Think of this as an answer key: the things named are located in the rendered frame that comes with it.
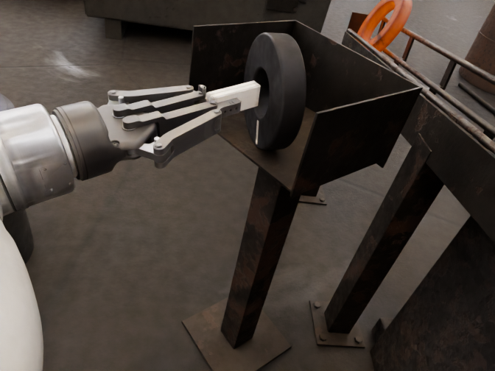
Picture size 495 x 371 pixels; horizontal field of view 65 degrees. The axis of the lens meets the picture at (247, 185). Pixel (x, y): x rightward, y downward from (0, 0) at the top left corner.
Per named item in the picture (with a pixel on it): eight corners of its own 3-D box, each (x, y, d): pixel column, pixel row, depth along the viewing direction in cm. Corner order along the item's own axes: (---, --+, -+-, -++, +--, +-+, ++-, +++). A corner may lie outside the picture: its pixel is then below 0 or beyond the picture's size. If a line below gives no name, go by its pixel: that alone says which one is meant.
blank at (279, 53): (266, 32, 57) (244, 31, 56) (314, 33, 44) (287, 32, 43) (259, 134, 63) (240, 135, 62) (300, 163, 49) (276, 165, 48)
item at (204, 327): (235, 274, 112) (295, 19, 67) (294, 350, 97) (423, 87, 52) (171, 306, 101) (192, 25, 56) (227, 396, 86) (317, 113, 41)
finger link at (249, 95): (210, 95, 45) (213, 98, 45) (257, 82, 48) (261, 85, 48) (208, 116, 47) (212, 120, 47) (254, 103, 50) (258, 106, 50)
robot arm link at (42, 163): (25, 230, 35) (90, 207, 38) (-10, 152, 29) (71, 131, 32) (2, 174, 41) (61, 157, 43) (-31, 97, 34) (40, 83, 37)
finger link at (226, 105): (200, 107, 44) (214, 119, 43) (236, 96, 47) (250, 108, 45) (199, 118, 45) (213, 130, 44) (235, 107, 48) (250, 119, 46)
